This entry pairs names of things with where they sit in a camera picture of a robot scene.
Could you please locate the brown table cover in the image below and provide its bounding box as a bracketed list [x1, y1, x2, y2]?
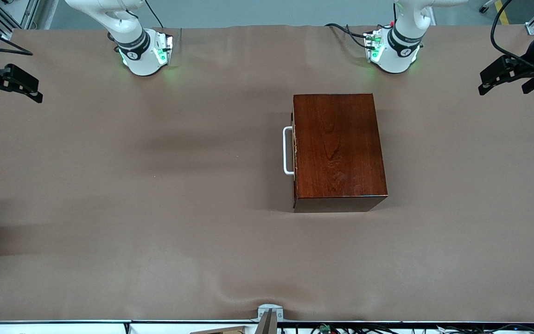
[0, 24, 534, 322]

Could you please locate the black base cable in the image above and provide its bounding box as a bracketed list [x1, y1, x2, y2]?
[146, 0, 167, 29]
[325, 22, 375, 51]

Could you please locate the dark red wooden cabinet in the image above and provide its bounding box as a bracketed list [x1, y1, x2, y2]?
[292, 93, 388, 213]

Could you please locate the grey metal clamp bracket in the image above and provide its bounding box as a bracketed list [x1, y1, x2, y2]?
[254, 304, 285, 334]

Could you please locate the brown cardboard piece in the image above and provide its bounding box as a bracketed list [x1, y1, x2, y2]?
[191, 326, 247, 334]

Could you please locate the black right base cable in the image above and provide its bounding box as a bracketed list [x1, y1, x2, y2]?
[146, 0, 167, 29]

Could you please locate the black left base cable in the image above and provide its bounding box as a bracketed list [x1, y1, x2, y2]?
[325, 22, 375, 51]

